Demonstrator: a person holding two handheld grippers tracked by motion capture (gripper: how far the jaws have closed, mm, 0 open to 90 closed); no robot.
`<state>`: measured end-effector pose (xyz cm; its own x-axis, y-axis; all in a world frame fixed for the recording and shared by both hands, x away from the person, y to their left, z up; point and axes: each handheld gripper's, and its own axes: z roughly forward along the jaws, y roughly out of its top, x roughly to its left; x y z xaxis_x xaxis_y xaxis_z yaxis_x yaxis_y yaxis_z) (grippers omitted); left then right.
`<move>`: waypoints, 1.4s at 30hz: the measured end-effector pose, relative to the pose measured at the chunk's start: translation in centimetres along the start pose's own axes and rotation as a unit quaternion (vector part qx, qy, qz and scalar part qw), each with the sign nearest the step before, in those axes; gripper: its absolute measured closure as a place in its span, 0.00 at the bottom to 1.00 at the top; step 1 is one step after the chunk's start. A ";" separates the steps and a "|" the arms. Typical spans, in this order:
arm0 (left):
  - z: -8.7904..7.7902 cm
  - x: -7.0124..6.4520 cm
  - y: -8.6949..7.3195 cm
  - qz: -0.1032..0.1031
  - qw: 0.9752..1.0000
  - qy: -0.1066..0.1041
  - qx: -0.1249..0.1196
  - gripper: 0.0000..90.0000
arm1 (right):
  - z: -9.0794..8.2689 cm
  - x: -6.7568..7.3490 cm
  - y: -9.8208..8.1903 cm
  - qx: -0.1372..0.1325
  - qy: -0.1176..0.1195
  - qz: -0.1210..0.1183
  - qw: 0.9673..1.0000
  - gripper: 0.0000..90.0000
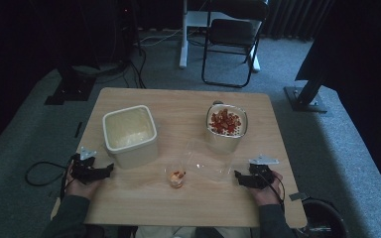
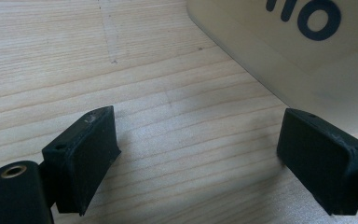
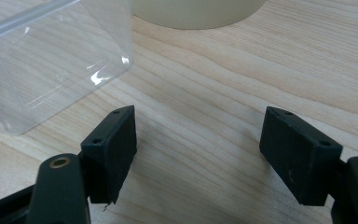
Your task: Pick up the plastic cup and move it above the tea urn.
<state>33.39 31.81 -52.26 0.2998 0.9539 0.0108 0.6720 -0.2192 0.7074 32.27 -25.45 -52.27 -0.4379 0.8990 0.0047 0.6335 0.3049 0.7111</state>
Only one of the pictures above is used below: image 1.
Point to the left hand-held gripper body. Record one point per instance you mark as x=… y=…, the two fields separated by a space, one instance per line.
x=82 y=167

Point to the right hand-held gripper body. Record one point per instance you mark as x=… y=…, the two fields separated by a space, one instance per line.
x=263 y=173

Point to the clear plastic wrapper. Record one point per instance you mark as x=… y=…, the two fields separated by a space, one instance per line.
x=208 y=162

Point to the white square plastic bin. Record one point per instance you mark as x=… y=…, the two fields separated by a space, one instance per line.
x=129 y=130

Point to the orange snack pieces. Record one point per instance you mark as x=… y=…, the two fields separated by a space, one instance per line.
x=177 y=176

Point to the small clear plastic cup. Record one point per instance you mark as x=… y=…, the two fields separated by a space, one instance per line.
x=176 y=177

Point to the person's right hand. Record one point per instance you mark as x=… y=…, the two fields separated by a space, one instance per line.
x=268 y=195

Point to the person's left hand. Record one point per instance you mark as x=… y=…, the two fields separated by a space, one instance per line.
x=81 y=190

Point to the clear bowl of red candies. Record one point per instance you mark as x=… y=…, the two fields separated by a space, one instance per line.
x=223 y=143

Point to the small black strip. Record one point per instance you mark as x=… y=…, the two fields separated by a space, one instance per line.
x=78 y=129

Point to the grey tape piece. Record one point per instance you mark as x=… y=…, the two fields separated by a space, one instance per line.
x=298 y=196

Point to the pile of red candies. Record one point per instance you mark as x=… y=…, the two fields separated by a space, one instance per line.
x=225 y=121

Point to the black round bin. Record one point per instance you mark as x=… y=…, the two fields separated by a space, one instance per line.
x=324 y=218

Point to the black stand base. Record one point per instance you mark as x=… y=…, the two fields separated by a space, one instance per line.
x=71 y=89

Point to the black stand with metal base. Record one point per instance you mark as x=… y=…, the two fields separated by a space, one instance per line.
x=306 y=97

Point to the black folding chair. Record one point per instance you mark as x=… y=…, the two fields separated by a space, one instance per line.
x=233 y=33

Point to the dark curtain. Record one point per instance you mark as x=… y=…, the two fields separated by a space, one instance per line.
x=291 y=18

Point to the white desk frame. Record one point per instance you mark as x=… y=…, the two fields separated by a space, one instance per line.
x=183 y=39

